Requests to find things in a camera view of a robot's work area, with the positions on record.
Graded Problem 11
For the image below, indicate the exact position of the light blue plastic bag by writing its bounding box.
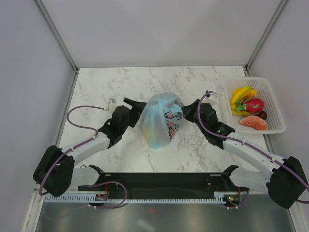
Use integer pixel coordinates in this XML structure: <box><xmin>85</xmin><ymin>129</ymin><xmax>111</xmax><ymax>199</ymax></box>
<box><xmin>141</xmin><ymin>92</ymin><xmax>184</xmax><ymax>149</ymax></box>

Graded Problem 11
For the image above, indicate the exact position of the yellow fake banana bunch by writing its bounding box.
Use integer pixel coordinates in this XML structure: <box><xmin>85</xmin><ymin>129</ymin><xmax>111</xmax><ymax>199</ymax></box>
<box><xmin>230</xmin><ymin>86</ymin><xmax>252</xmax><ymax>116</ymax></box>

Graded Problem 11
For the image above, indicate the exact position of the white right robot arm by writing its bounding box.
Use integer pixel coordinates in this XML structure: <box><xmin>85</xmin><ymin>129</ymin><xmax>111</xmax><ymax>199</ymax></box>
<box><xmin>182</xmin><ymin>101</ymin><xmax>309</xmax><ymax>209</ymax></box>

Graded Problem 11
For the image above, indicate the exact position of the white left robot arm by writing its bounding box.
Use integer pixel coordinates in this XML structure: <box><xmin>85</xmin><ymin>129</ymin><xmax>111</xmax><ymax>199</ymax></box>
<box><xmin>33</xmin><ymin>98</ymin><xmax>146</xmax><ymax>197</ymax></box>

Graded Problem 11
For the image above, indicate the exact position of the red fake dragon fruit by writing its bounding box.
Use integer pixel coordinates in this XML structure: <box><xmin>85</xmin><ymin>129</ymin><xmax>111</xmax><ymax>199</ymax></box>
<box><xmin>235</xmin><ymin>98</ymin><xmax>265</xmax><ymax>114</ymax></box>

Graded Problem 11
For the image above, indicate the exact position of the fake watermelon slice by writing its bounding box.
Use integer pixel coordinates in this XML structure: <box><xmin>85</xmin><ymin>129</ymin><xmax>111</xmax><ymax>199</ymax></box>
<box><xmin>239</xmin><ymin>116</ymin><xmax>268</xmax><ymax>131</ymax></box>

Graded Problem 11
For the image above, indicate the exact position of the orange fake peach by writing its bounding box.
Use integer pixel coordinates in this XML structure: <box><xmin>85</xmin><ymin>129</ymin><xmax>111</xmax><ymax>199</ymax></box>
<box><xmin>248</xmin><ymin>89</ymin><xmax>259</xmax><ymax>98</ymax></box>

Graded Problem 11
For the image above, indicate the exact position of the dark purple fake plum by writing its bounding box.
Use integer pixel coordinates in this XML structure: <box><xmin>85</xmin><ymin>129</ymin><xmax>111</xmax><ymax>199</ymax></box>
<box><xmin>256</xmin><ymin>111</ymin><xmax>267</xmax><ymax>120</ymax></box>

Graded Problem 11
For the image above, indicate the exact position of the white plastic fruit basket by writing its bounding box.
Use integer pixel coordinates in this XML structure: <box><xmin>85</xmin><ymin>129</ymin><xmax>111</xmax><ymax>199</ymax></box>
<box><xmin>222</xmin><ymin>77</ymin><xmax>286</xmax><ymax>134</ymax></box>

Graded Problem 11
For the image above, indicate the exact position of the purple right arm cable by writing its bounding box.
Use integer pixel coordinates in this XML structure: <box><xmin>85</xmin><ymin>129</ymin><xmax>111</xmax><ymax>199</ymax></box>
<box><xmin>197</xmin><ymin>90</ymin><xmax>309</xmax><ymax>210</ymax></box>

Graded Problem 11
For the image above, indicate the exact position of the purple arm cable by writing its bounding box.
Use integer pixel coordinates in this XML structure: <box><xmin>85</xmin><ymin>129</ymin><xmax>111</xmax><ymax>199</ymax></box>
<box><xmin>38</xmin><ymin>105</ymin><xmax>128</xmax><ymax>209</ymax></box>
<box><xmin>197</xmin><ymin>90</ymin><xmax>309</xmax><ymax>210</ymax></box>

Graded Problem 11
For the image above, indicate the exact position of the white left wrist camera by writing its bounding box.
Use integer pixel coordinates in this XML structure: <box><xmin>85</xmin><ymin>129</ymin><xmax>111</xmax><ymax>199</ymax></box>
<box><xmin>103</xmin><ymin>98</ymin><xmax>118</xmax><ymax>113</ymax></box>

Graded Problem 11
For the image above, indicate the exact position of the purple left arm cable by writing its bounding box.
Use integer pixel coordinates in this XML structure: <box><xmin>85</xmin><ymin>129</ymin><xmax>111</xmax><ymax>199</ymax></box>
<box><xmin>38</xmin><ymin>105</ymin><xmax>128</xmax><ymax>209</ymax></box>

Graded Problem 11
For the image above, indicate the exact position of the left aluminium corner post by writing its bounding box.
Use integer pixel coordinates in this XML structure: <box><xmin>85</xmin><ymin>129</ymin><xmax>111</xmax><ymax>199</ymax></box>
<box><xmin>33</xmin><ymin>0</ymin><xmax>80</xmax><ymax>73</ymax></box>

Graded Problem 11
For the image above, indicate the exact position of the aluminium corner post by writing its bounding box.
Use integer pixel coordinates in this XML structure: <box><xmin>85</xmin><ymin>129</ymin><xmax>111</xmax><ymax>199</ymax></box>
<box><xmin>33</xmin><ymin>0</ymin><xmax>80</xmax><ymax>73</ymax></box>
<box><xmin>243</xmin><ymin>0</ymin><xmax>290</xmax><ymax>76</ymax></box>

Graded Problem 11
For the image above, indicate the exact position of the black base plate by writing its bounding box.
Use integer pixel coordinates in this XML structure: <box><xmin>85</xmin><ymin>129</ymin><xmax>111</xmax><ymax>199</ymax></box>
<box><xmin>77</xmin><ymin>172</ymin><xmax>250</xmax><ymax>200</ymax></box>

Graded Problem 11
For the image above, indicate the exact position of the white slotted cable duct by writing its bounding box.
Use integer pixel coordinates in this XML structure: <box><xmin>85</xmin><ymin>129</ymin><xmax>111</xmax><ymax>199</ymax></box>
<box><xmin>43</xmin><ymin>193</ymin><xmax>226</xmax><ymax>204</ymax></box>

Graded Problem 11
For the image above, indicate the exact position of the right aluminium corner post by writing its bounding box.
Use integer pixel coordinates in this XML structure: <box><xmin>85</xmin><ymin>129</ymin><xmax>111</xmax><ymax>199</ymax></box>
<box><xmin>243</xmin><ymin>0</ymin><xmax>290</xmax><ymax>76</ymax></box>

